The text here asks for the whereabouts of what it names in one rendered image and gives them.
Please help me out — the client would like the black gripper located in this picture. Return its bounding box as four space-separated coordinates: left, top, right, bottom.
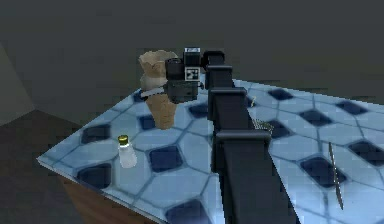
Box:
140 57 205 104

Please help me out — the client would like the tan vase jar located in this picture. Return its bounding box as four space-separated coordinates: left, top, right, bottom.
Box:
138 49 180 130

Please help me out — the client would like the white shaker with yellow cap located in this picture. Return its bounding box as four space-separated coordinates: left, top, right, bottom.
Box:
117 134 138 169

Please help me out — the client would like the blue tiled brown table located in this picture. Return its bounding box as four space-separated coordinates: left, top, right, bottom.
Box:
36 76 384 224

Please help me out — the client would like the small grey fork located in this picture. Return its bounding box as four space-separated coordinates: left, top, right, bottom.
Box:
252 119 275 135

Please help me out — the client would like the thin grey knife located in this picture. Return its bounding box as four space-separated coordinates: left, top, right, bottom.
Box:
327 141 345 211

